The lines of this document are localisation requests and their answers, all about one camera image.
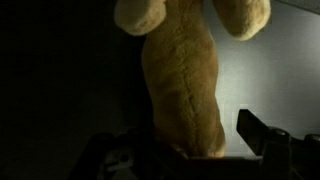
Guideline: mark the brown plush animal toy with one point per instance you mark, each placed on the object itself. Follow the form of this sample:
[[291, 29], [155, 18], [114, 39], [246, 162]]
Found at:
[[183, 83]]

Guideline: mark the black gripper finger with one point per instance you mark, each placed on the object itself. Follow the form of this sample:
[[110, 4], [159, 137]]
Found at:
[[250, 131]]

